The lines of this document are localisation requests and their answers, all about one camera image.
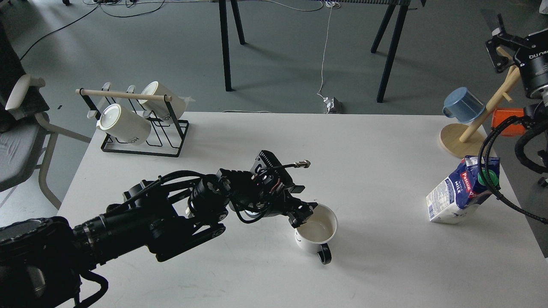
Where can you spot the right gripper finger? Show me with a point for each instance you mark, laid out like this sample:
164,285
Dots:
501,38

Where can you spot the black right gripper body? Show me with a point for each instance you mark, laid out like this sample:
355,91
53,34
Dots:
533,64

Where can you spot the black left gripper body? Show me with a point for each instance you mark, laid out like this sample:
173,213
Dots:
264,191

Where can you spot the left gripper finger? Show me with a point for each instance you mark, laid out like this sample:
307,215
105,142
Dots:
300,212

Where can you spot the white mug with black handle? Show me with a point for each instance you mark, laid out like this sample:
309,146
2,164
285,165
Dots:
314,235

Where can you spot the blue white milk carton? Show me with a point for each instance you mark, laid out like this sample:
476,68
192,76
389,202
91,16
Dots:
458,195

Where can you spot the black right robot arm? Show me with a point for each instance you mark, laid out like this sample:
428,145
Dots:
535,122

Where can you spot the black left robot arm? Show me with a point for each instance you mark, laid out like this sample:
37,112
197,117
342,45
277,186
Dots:
45,262

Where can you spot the orange cup on tree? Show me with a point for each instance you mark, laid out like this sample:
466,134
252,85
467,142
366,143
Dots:
501,114

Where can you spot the blue cup on tree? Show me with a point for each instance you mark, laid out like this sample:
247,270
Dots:
462,105

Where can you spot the wooden mug tree stand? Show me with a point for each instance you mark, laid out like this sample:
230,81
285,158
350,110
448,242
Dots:
462,139

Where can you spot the black table legs right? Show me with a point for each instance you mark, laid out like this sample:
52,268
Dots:
394,43

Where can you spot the white mug front on rack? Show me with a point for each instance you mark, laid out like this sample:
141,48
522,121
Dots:
124,125

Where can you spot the grey office chair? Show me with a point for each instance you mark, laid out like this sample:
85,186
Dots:
27,139

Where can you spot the black wire mug rack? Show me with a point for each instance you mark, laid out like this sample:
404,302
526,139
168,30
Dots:
168,131

